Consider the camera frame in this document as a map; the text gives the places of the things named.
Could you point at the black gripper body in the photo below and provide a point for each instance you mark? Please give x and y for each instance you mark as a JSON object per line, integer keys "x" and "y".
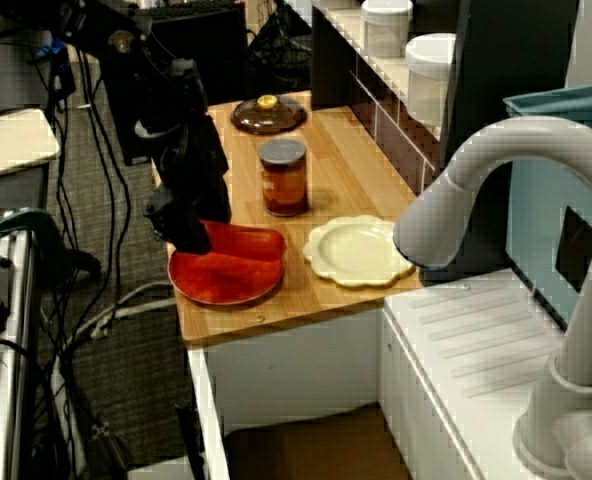
{"x": 196, "y": 170}

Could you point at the red toy sausage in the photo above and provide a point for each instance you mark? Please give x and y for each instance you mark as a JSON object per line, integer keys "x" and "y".
{"x": 246, "y": 242}

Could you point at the white kitchen cabinet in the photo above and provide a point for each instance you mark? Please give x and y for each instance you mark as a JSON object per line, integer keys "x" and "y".
{"x": 286, "y": 365}

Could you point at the white desk board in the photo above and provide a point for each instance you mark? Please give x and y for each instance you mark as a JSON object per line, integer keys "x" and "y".
{"x": 11, "y": 140}

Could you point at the teal plastic bin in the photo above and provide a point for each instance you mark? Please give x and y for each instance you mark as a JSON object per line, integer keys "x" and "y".
{"x": 541, "y": 210}

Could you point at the red round plate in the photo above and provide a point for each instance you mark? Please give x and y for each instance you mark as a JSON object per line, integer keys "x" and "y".
{"x": 216, "y": 285}

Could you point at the aluminium profile rail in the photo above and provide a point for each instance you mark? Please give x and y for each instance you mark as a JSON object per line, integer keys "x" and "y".
{"x": 18, "y": 350}

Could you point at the dark grey upright panel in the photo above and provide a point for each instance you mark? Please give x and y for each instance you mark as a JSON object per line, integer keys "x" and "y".
{"x": 501, "y": 60}

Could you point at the cream flower-shaped plate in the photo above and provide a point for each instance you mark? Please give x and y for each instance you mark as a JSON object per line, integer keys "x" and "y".
{"x": 356, "y": 250}

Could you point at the blue plastic clip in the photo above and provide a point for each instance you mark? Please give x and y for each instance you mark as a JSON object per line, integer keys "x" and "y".
{"x": 51, "y": 50}

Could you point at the grey toy faucet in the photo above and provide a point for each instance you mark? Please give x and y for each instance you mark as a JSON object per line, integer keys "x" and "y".
{"x": 581, "y": 300}

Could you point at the green power drill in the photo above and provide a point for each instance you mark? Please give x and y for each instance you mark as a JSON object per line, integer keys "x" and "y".
{"x": 51, "y": 235}

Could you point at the brown lid with yellow knob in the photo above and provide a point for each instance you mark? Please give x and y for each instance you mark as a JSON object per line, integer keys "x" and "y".
{"x": 268, "y": 120}

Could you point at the beans can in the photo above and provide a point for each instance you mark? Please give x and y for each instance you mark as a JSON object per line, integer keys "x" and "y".
{"x": 282, "y": 180}

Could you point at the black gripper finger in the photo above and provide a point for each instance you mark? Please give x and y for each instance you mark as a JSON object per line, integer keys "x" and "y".
{"x": 191, "y": 232}
{"x": 162, "y": 215}

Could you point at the white plastic jar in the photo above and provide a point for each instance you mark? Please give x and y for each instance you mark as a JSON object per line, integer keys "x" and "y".
{"x": 388, "y": 30}
{"x": 428, "y": 75}

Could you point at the black mesh net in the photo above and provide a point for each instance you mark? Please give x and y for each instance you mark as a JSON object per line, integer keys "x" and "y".
{"x": 281, "y": 45}

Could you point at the black computer case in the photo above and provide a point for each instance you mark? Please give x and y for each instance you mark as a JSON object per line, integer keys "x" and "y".
{"x": 221, "y": 50}

